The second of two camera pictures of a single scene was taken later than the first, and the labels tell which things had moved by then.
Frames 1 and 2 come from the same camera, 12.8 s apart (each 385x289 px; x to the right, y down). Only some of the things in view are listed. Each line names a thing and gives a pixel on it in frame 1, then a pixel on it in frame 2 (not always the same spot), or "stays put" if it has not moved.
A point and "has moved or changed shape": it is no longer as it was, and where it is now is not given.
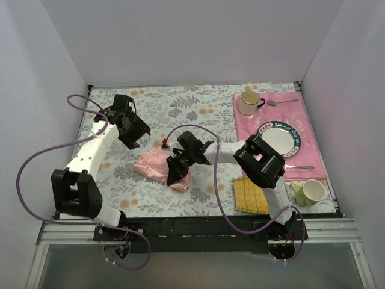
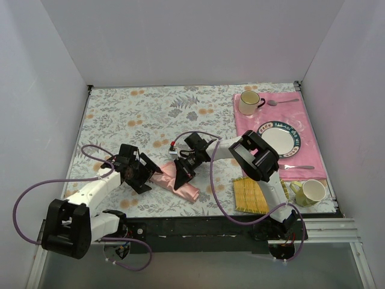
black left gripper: [136, 132] → [139, 174]
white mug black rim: [249, 102] stays put
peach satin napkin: [153, 164] has moved or changed shape
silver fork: [286, 167] stays put
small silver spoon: [274, 103] stays put
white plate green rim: [281, 136] stays put
